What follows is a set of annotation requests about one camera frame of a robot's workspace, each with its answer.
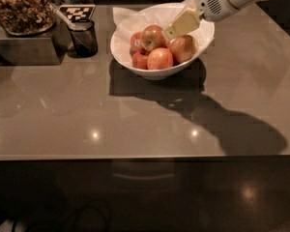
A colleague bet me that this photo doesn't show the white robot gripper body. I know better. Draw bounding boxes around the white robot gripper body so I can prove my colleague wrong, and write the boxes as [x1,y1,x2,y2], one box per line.
[195,0,238,22]

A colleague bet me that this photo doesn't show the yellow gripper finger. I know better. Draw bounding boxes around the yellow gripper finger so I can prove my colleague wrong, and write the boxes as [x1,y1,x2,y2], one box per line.
[162,7,200,41]
[183,0,196,9]

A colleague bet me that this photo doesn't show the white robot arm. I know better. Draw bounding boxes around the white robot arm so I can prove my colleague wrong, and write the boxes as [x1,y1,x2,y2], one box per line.
[162,0,268,41]

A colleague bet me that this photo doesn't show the right red-green apple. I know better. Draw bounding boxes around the right red-green apple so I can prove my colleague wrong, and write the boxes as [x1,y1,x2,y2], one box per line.
[169,35,198,64]

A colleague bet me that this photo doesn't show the red-green apple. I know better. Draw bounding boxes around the red-green apple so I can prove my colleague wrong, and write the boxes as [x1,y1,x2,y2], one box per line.
[141,25,166,52]
[169,35,198,64]

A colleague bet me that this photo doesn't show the top red-green apple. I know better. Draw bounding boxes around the top red-green apple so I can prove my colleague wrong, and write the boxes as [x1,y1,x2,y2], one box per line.
[141,25,166,52]

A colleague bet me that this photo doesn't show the red apple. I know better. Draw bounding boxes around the red apple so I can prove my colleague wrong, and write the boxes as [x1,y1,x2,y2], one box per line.
[147,47,173,70]
[130,32,142,52]
[132,51,148,70]

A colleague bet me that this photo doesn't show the left back red apple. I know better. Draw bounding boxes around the left back red apple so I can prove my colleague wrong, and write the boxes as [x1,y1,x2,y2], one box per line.
[130,32,142,52]

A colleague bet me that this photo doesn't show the left front red apple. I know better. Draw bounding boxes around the left front red apple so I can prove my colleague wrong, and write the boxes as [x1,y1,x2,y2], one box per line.
[132,51,148,70]

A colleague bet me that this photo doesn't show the white ceramic bowl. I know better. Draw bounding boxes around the white ceramic bowl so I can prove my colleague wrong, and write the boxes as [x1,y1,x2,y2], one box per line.
[109,2,216,81]

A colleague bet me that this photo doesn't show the white paper liner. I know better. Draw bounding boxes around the white paper liner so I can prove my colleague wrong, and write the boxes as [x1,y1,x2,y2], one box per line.
[112,0,216,60]

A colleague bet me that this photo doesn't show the black mesh cup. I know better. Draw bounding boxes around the black mesh cup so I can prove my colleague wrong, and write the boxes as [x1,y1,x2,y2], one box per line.
[69,19,98,57]

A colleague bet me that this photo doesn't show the black white marker tag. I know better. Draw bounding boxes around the black white marker tag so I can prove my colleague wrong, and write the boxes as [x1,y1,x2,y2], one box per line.
[59,4,95,21]

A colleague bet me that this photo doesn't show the grey metal box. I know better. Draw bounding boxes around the grey metal box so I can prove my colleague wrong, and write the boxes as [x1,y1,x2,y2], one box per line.
[0,22,72,66]

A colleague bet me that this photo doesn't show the glass jar of snacks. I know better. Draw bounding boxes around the glass jar of snacks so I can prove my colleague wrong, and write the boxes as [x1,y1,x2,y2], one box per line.
[0,0,55,36]

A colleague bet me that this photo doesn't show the white spoon handle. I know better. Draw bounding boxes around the white spoon handle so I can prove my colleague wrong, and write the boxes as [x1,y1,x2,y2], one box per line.
[49,3,75,30]

